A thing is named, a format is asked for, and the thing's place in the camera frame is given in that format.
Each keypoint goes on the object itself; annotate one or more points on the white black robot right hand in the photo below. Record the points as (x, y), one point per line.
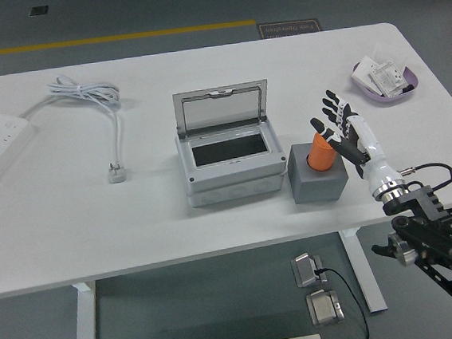
(372, 151)

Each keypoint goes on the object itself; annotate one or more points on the orange cylinder battery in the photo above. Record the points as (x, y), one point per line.
(320, 154)

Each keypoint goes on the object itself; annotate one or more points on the smoky transparent box lid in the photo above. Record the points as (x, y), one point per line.
(220, 110)

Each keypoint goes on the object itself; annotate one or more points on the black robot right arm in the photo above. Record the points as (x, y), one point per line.
(425, 198)

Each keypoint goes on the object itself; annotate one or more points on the white paper box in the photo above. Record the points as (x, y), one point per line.
(363, 74)

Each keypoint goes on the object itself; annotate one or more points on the silver floor socket box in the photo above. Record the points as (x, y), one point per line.
(323, 308)
(305, 270)

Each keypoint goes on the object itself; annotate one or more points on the grey plastic junction box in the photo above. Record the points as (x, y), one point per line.
(230, 177)

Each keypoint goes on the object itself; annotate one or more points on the purple plastic tray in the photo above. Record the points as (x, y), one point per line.
(379, 99)

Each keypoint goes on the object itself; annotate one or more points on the grey cube holder block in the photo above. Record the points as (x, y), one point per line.
(316, 187)

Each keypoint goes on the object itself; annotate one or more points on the small black part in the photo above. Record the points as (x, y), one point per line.
(407, 88)

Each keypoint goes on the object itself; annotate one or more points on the clear plastic bag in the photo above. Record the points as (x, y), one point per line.
(389, 51)

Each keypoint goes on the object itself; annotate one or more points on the white table leg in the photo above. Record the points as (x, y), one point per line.
(366, 276)
(83, 331)

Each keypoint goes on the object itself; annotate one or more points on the dark floor sign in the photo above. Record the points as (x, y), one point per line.
(288, 29)

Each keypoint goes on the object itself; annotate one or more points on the white power plug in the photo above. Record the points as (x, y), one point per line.
(117, 175)

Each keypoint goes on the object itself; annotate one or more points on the dark floor hatch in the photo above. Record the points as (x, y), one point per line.
(38, 10)

